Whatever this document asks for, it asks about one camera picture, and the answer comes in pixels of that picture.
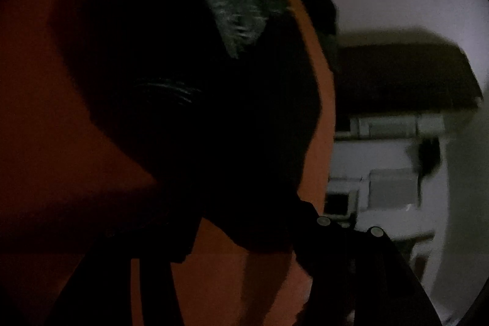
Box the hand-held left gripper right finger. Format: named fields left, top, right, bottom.
left=293, top=197, right=444, bottom=326

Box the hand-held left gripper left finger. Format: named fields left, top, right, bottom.
left=46, top=227, right=199, bottom=326

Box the black garment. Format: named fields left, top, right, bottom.
left=57, top=0, right=337, bottom=263

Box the dark hanging object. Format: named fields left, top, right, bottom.
left=416, top=137, right=442, bottom=179

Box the dark wooden cabinet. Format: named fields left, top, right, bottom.
left=335, top=29, right=485, bottom=134

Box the orange mat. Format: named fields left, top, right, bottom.
left=0, top=0, right=339, bottom=326

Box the white wall rail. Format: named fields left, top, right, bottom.
left=335, top=113, right=447, bottom=140

